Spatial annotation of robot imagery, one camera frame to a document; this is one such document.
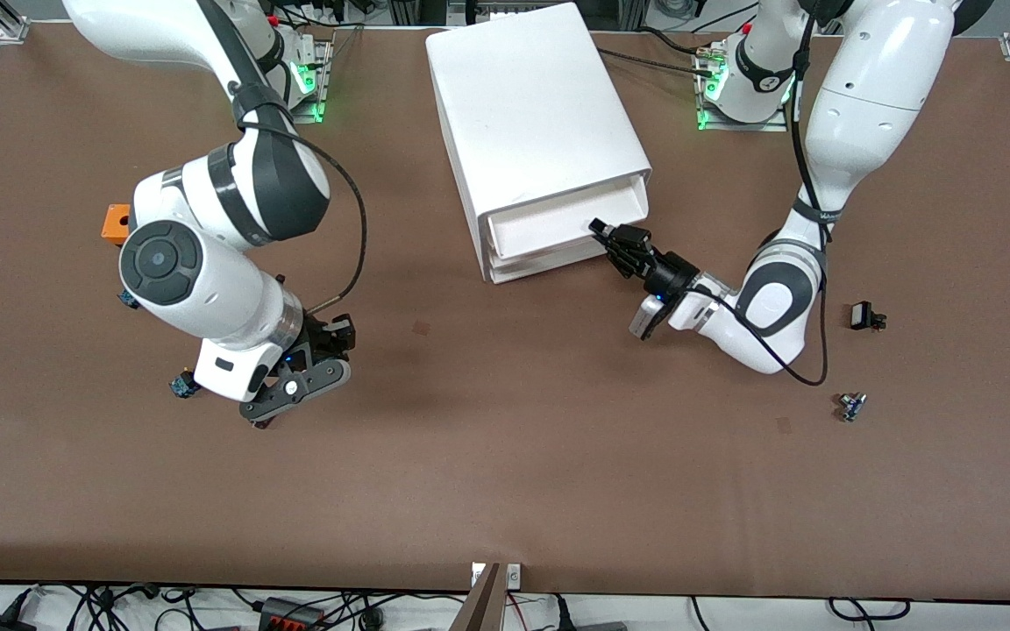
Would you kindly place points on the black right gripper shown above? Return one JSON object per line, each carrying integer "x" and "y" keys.
{"x": 328, "y": 338}

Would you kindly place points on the purple cylindrical capacitor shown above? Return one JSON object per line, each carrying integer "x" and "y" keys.
{"x": 261, "y": 424}

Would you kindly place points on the green push button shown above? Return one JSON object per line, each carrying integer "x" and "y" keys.
{"x": 182, "y": 386}

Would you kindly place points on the small blue electronic component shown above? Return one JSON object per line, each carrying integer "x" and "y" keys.
{"x": 852, "y": 407}

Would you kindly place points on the white metal bracket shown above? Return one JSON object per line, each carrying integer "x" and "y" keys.
{"x": 514, "y": 576}

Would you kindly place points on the red push button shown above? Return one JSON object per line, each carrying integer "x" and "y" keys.
{"x": 128, "y": 300}

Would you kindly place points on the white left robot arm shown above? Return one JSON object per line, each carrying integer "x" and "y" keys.
{"x": 864, "y": 88}

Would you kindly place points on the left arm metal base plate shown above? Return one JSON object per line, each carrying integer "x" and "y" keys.
{"x": 746, "y": 126}

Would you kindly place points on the brown wooden strip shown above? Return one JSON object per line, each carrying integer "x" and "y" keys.
{"x": 480, "y": 605}

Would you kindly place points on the orange button box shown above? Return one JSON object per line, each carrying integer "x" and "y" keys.
{"x": 115, "y": 223}

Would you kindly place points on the black power strip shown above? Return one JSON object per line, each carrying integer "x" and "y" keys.
{"x": 290, "y": 613}

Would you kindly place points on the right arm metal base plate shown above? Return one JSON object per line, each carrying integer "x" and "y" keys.
{"x": 321, "y": 83}

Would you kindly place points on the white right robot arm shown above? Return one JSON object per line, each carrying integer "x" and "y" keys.
{"x": 207, "y": 289}

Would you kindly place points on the white drawer cabinet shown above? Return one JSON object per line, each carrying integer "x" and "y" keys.
{"x": 531, "y": 105}

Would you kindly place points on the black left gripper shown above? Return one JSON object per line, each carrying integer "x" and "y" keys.
{"x": 671, "y": 274}

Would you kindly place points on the small black electronic component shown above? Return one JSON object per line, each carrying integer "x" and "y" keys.
{"x": 863, "y": 315}

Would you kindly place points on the white plastic drawer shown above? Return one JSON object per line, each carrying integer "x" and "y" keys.
{"x": 522, "y": 265}
{"x": 540, "y": 232}
{"x": 522, "y": 276}

